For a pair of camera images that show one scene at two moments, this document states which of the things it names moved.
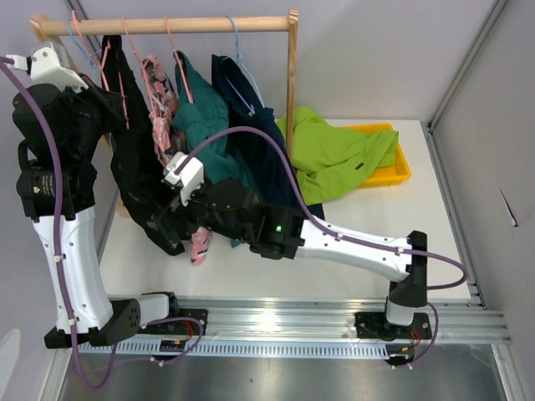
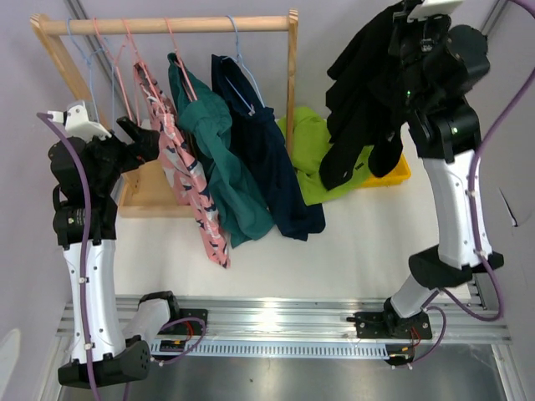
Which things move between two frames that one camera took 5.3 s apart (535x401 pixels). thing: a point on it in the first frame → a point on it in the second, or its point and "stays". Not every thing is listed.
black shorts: x=137 y=159 → x=367 y=98
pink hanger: x=145 y=73 → x=128 y=36
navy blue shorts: x=259 y=160 stays
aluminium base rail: x=295 y=319 stays
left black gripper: x=112 y=106 → x=146 y=151
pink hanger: x=101 y=67 → x=114 y=67
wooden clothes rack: x=57 y=28 stays
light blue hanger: x=237 y=58 stays
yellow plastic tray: x=383 y=176 stays
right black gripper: x=163 y=219 → x=404 y=27
